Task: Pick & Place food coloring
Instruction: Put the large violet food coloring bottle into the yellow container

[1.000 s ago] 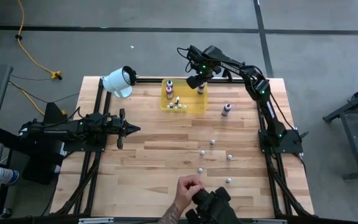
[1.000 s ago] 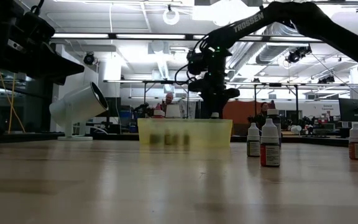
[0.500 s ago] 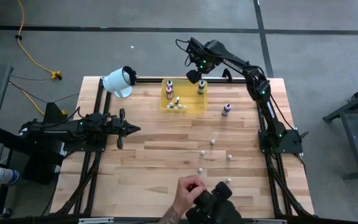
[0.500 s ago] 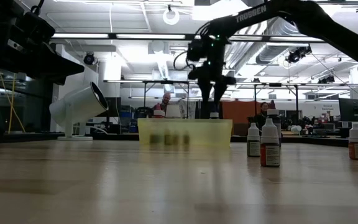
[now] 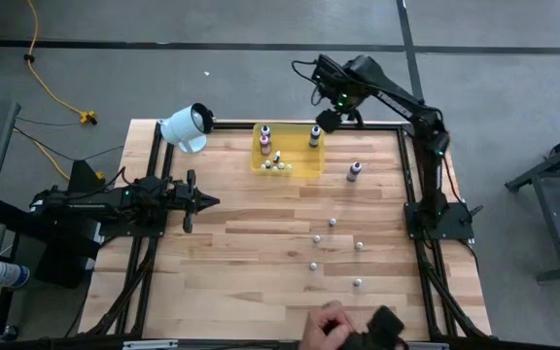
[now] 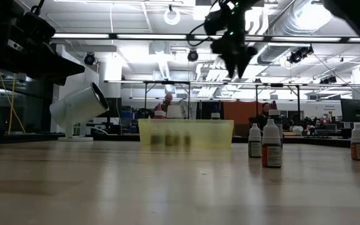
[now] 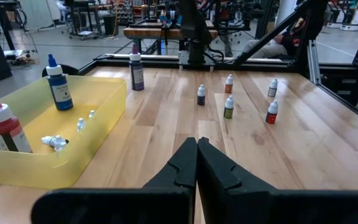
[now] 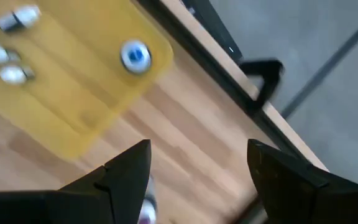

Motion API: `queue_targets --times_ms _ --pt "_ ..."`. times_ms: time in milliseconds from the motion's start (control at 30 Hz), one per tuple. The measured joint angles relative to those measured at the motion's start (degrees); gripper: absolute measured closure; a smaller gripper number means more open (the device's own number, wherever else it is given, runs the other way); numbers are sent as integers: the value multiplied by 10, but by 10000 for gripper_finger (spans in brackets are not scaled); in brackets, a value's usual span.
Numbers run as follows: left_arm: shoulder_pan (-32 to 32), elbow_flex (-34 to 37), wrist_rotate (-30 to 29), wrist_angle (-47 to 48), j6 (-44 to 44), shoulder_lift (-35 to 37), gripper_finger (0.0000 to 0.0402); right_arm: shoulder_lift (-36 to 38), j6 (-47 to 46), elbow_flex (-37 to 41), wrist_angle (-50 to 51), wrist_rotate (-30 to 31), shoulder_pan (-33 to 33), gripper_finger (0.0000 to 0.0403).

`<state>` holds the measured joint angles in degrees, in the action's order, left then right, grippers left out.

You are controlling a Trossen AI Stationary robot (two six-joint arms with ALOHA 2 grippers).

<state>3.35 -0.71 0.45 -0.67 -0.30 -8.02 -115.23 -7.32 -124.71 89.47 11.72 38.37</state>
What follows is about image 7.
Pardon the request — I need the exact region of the black aluminium table frame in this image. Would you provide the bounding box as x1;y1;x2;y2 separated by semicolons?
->
78;0;358;128

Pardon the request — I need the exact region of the small dark green dropper bottle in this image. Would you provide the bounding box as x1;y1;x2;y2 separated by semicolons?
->
53;134;70;152

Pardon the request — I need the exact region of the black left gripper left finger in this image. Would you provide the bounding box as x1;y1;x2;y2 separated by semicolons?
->
30;137;198;224

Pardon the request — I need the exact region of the small orange dropper bottle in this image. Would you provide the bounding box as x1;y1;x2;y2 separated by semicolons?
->
224;73;234;94

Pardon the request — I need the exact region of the large blue food colouring bottle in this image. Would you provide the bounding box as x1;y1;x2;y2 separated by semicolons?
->
45;54;74;111

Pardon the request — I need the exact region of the small dark blue dropper bottle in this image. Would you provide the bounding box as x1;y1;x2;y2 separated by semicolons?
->
196;84;206;106

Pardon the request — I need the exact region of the small red dropper bottle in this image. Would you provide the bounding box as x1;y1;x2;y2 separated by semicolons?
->
265;100;280;125

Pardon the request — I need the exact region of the small grey dropper bottle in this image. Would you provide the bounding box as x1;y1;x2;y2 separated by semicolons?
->
267;78;279;98

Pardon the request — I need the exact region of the large purple food colouring bottle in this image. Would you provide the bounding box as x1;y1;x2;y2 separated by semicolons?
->
128;43;145;91

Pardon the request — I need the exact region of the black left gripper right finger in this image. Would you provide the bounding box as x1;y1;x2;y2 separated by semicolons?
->
196;137;358;224

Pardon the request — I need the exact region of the large pink food colouring bottle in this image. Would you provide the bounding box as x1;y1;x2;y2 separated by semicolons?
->
0;88;33;154

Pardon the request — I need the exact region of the wooden workbench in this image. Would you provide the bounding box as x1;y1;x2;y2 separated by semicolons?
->
123;26;219;40

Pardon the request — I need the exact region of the person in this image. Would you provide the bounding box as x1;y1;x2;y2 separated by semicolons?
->
218;29;241;58
243;17;310;60

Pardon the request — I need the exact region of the small olive dropper bottle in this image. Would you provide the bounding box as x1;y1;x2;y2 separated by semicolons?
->
223;95;235;119

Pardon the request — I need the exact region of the yellow translucent plastic tray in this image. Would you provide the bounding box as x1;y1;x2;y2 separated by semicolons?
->
0;74;127;190

